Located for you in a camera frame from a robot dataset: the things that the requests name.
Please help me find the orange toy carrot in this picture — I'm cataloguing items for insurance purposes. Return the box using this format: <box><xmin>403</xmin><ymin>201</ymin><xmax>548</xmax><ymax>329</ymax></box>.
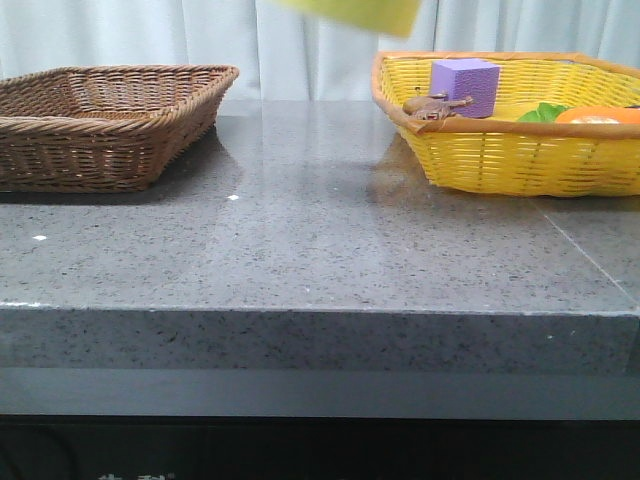
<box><xmin>516</xmin><ymin>101</ymin><xmax>640</xmax><ymax>125</ymax></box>

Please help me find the brown wicker basket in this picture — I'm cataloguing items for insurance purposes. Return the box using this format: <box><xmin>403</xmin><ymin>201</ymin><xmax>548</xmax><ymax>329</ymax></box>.
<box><xmin>1</xmin><ymin>65</ymin><xmax>239</xmax><ymax>193</ymax></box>

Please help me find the purple foam cube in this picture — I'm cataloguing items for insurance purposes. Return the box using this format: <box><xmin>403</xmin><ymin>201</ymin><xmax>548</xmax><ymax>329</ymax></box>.
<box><xmin>430</xmin><ymin>58</ymin><xmax>501</xmax><ymax>119</ymax></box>

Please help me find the white curtain backdrop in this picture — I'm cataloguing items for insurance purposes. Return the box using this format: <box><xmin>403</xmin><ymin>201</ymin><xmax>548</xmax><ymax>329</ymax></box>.
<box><xmin>1</xmin><ymin>1</ymin><xmax>639</xmax><ymax>101</ymax></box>

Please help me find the brown toy animal figure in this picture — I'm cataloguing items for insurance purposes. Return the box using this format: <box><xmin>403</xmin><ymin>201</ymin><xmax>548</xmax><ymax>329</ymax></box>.
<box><xmin>402</xmin><ymin>90</ymin><xmax>474</xmax><ymax>121</ymax></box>

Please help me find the yellow tape roll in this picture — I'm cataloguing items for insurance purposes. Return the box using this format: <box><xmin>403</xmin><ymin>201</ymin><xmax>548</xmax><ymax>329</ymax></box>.
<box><xmin>279</xmin><ymin>0</ymin><xmax>421</xmax><ymax>38</ymax></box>

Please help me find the yellow wicker basket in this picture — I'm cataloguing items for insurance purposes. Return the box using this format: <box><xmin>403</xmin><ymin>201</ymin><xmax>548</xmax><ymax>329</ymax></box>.
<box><xmin>371</xmin><ymin>51</ymin><xmax>639</xmax><ymax>197</ymax></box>

